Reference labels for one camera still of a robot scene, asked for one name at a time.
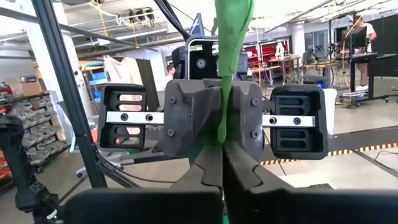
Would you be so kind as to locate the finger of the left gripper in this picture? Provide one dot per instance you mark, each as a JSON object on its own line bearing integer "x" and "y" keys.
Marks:
{"x": 192, "y": 118}
{"x": 245, "y": 118}

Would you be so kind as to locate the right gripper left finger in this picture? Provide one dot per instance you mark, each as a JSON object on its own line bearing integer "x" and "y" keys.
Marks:
{"x": 140, "y": 208}

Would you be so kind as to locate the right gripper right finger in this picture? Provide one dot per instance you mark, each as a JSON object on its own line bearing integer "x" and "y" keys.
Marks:
{"x": 295, "y": 208}

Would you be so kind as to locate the red artificial tulip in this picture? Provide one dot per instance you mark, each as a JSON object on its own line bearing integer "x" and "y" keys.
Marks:
{"x": 231, "y": 31}

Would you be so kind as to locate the white waste bin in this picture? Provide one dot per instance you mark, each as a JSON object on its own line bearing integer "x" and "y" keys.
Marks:
{"x": 330, "y": 109}

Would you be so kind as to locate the person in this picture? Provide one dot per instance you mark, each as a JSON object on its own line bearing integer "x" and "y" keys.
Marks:
{"x": 170, "y": 73}
{"x": 368, "y": 34}

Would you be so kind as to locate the black partition panel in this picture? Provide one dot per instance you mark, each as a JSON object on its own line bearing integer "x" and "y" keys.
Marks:
{"x": 149, "y": 81}

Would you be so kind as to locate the wooden work table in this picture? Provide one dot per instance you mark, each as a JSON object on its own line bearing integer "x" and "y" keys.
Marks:
{"x": 317, "y": 64}

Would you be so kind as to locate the red shelving unit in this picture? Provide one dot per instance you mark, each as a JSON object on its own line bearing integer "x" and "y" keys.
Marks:
{"x": 267, "y": 51}

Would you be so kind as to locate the hanging white cloth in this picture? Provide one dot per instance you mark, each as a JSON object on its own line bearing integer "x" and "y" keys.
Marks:
{"x": 122, "y": 71}

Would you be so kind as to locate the black standing desk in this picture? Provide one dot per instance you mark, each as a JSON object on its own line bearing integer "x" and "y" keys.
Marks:
{"x": 357, "y": 57}

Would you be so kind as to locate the shelf with blue bins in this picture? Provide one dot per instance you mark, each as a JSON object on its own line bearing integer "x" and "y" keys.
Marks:
{"x": 98, "y": 77}

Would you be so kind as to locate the black monitor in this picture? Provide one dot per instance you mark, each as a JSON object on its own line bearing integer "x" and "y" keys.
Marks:
{"x": 357, "y": 37}

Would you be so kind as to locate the shelf with grey bins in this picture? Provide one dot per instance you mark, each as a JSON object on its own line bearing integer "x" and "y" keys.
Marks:
{"x": 34, "y": 124}

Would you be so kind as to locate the cardboard box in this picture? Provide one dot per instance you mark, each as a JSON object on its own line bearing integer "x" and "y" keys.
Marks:
{"x": 31, "y": 85}

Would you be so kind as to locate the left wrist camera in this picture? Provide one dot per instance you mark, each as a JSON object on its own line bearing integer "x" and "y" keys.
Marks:
{"x": 200, "y": 63}

